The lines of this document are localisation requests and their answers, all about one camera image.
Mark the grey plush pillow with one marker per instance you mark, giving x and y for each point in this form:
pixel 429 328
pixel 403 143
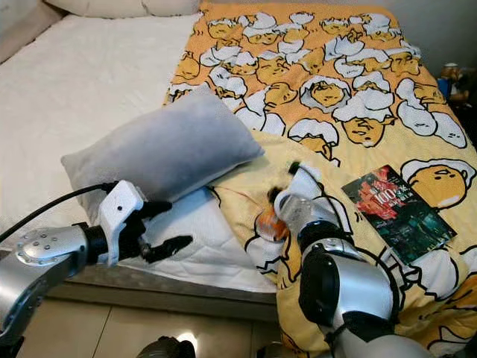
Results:
pixel 164 149

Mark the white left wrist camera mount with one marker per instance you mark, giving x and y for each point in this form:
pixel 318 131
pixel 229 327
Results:
pixel 119 209

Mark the white quilted mattress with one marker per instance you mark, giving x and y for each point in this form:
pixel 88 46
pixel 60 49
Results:
pixel 89 97

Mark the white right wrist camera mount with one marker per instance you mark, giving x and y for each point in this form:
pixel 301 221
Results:
pixel 305 194

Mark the dark grey robot left foot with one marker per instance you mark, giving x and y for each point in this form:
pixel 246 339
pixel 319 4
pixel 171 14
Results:
pixel 165 348

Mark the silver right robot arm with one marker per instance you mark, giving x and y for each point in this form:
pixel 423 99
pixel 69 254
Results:
pixel 358 291

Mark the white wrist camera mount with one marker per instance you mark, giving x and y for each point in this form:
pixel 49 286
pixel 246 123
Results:
pixel 305 194
pixel 119 209

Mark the beige padded headboard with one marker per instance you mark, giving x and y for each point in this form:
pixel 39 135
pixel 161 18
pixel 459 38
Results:
pixel 37 41

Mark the yellow cartoon egg print blanket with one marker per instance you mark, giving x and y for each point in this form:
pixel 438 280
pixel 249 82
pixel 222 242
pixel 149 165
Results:
pixel 328 74

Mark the dark book with red cover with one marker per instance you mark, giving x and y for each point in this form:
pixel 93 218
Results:
pixel 395 212

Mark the black bedside cabinet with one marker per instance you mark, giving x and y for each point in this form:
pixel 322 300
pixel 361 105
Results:
pixel 471 112

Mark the cream long bolster pillow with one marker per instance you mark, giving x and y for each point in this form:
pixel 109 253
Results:
pixel 119 6

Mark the grey bed base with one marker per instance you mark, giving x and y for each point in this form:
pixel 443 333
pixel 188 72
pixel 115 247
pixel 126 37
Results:
pixel 194 298

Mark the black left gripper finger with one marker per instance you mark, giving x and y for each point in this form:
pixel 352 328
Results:
pixel 156 209
pixel 168 248

